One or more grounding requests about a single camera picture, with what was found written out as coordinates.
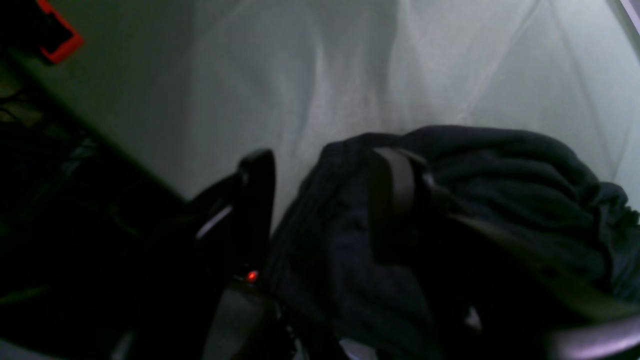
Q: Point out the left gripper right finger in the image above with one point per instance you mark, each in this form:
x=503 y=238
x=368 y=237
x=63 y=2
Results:
x=460 y=260

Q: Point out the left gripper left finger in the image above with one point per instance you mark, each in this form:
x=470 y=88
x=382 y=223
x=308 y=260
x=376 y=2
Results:
x=235 y=217

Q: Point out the black t-shirt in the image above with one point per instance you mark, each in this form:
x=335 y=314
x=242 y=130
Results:
x=322 y=268

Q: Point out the black power strip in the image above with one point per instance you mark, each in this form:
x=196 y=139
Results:
x=249 y=276

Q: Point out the middle black orange clamp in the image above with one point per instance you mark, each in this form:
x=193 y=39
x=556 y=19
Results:
x=57 y=38

